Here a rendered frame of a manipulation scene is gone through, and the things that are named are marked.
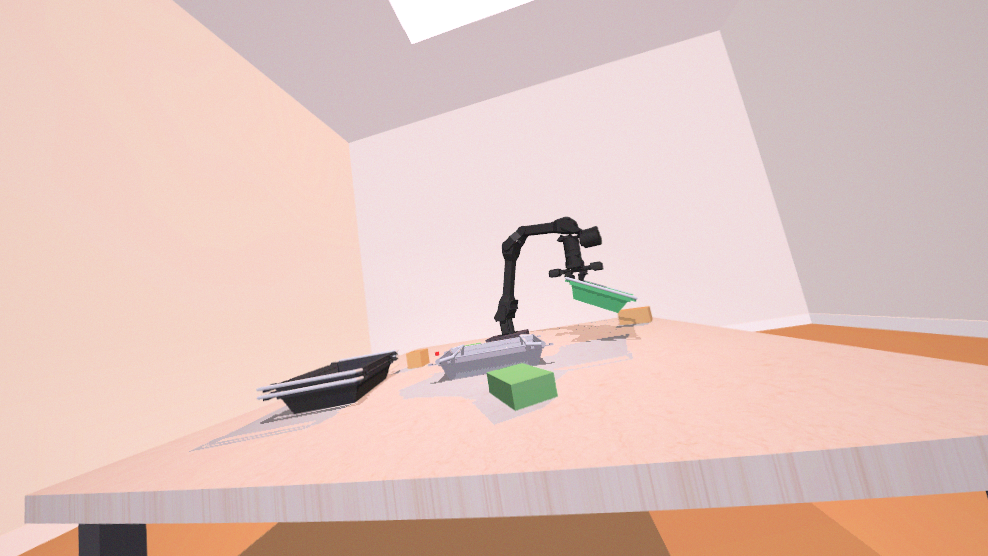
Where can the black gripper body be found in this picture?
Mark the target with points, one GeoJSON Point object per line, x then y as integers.
{"type": "Point", "coordinates": [574, 261]}

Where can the orange rectangular block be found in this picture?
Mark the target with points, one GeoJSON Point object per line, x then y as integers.
{"type": "Point", "coordinates": [635, 315]}

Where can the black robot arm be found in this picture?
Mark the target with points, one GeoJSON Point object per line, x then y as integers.
{"type": "Point", "coordinates": [511, 248]}

